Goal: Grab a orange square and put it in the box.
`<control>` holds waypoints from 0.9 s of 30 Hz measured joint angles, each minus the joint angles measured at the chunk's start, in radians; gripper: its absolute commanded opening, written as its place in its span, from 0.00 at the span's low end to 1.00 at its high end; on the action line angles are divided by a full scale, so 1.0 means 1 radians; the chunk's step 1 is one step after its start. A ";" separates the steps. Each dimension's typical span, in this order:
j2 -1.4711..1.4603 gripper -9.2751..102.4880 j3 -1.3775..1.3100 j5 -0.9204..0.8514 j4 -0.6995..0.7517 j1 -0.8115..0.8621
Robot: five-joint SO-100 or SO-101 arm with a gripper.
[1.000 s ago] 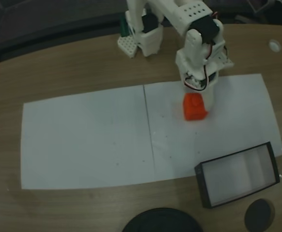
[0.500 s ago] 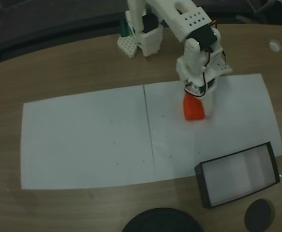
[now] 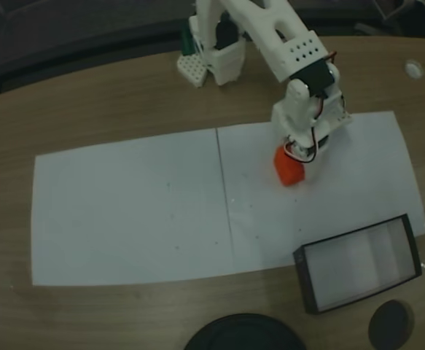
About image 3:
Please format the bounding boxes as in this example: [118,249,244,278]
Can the black round-base stand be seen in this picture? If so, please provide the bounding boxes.
[184,313,306,350]

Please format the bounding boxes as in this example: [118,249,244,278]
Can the white paper sheet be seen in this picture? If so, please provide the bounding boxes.
[31,128,235,287]
[216,110,425,270]

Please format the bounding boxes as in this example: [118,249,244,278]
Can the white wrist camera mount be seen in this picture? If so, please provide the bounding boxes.
[321,98,355,128]

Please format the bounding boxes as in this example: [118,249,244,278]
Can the dark round table hole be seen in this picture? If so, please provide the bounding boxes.
[367,299,416,349]

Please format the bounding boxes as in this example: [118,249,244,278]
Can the orange cube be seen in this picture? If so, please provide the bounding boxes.
[273,145,306,188]

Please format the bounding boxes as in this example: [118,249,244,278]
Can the green table clamp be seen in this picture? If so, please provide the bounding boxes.
[180,25,195,57]

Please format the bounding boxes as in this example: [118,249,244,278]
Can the small white round cap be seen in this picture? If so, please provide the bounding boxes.
[405,59,425,79]

